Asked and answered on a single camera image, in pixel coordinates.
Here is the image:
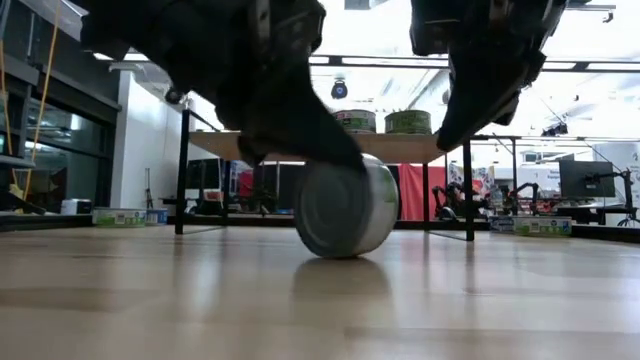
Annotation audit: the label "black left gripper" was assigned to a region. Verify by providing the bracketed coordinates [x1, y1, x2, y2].
[169, 0, 369, 174]

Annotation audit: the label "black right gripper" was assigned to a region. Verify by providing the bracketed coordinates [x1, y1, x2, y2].
[409, 0, 569, 152]

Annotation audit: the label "white green label seafood can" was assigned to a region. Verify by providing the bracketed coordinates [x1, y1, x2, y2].
[293, 153, 400, 260]
[92, 208, 148, 229]
[333, 109, 378, 135]
[513, 215, 574, 238]

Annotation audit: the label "wooden shelf black metal legs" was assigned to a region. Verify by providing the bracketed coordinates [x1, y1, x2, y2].
[173, 108, 476, 243]

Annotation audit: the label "black partition panel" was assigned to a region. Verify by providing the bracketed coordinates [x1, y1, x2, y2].
[252, 163, 297, 211]

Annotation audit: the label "blue panel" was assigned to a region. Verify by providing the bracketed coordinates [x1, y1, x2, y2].
[225, 160, 240, 195]

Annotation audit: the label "black ceiling spotlight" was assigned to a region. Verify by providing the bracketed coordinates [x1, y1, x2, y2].
[541, 122, 570, 138]

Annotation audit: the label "colourful printed poster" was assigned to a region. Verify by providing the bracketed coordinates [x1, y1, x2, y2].
[447, 163, 496, 214]

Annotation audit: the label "black display screen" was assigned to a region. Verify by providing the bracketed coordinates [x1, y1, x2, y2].
[184, 158, 222, 191]

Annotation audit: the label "black computer monitor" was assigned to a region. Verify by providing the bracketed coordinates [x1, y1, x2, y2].
[558, 159, 617, 199]

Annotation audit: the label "red curtain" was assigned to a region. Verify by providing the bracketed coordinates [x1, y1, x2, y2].
[398, 163, 448, 222]

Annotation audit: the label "overhead LED light bar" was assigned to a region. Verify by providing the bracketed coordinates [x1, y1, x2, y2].
[92, 49, 640, 74]

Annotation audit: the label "black tripod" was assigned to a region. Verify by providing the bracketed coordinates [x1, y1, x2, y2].
[143, 167, 155, 210]

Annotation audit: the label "white box device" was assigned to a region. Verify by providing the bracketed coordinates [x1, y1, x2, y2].
[60, 198, 94, 216]

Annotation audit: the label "black background metal frame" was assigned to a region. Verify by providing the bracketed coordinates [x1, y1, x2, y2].
[469, 133, 640, 217]

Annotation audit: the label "black table edge rail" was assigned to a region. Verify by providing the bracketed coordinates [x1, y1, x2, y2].
[0, 210, 640, 246]

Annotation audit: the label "yellow cord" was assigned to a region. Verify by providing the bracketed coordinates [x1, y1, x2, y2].
[0, 0, 61, 201]

